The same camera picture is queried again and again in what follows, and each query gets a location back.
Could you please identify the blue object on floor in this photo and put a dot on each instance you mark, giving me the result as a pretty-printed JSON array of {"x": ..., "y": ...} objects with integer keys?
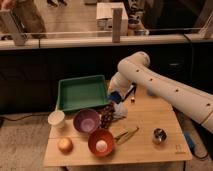
[{"x": 189, "y": 141}]

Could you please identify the white egg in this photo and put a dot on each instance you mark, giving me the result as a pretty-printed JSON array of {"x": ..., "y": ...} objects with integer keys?
[{"x": 101, "y": 146}]

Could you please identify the white cup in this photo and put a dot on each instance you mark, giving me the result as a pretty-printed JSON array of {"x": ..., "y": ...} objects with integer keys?
[{"x": 57, "y": 119}]

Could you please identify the person in khaki pants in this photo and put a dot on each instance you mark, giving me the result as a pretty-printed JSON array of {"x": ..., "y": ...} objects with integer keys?
[{"x": 27, "y": 12}]

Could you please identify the purple bowl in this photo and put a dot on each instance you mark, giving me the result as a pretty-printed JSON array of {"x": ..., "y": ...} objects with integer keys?
[{"x": 86, "y": 121}]

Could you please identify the green plastic tray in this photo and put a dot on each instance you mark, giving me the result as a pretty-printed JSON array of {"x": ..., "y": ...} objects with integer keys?
[{"x": 82, "y": 92}]

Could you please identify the brown patterned cloth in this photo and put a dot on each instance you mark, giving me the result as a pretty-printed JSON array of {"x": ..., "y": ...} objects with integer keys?
[{"x": 107, "y": 116}]

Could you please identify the blue sponge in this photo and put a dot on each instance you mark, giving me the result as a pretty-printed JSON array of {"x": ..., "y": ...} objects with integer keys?
[{"x": 115, "y": 96}]

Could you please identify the light blue cloth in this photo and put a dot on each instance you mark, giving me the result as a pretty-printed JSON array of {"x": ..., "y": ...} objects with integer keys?
[{"x": 120, "y": 111}]

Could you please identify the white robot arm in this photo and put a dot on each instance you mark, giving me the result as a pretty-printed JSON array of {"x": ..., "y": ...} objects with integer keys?
[{"x": 196, "y": 104}]

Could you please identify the wooden table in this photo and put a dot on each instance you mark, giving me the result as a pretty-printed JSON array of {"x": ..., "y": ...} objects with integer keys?
[{"x": 147, "y": 113}]

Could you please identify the white cardboard box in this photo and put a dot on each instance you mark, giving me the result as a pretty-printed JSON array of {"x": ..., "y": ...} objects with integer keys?
[{"x": 104, "y": 14}]

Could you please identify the olive tongs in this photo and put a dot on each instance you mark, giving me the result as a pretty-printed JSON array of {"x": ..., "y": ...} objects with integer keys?
[{"x": 125, "y": 136}]

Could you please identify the red bowl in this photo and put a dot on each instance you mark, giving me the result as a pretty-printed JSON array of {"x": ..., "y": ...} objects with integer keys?
[{"x": 101, "y": 134}]

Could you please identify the metal cup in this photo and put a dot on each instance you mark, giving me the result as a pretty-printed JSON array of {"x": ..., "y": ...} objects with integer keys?
[{"x": 159, "y": 136}]

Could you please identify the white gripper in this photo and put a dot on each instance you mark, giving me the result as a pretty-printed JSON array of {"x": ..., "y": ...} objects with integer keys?
[{"x": 120, "y": 84}]

